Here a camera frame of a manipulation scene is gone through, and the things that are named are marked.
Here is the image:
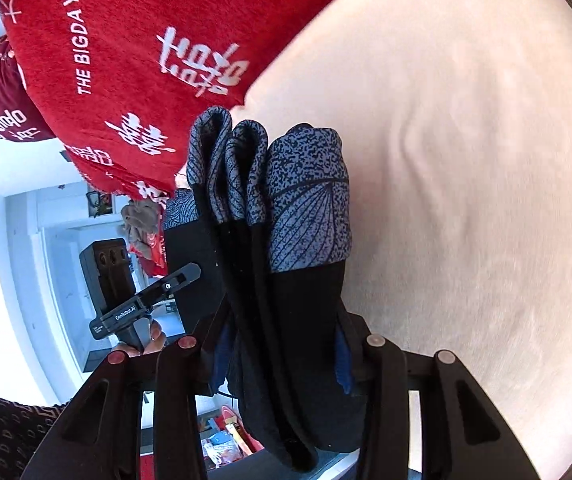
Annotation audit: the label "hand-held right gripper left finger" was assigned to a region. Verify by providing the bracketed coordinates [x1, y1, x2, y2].
[20, 300, 239, 480]

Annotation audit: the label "red container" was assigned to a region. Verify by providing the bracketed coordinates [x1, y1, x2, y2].
[201, 402, 269, 471]

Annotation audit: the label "grey cloth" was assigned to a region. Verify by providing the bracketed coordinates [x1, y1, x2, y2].
[120, 199, 163, 256]

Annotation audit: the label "person's dark patterned clothing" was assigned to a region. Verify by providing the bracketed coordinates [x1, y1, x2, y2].
[0, 385, 74, 480]

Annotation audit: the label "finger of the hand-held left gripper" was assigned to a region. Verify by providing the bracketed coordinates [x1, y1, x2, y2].
[138, 262, 202, 312]

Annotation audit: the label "person's left hand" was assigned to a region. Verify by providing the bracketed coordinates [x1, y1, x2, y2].
[114, 321, 165, 358]

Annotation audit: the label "red printed blanket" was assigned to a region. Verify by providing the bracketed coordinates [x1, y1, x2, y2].
[0, 0, 381, 196]

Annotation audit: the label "small framed picture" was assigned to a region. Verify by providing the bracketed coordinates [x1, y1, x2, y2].
[87, 185, 115, 219]

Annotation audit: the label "black pants with blue cuffs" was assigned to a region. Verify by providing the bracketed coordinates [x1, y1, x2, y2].
[163, 106, 369, 473]

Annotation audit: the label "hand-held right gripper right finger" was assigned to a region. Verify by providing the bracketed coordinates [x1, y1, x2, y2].
[335, 310, 542, 480]

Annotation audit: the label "cream bed sheet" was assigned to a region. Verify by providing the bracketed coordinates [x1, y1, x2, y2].
[238, 0, 572, 463]

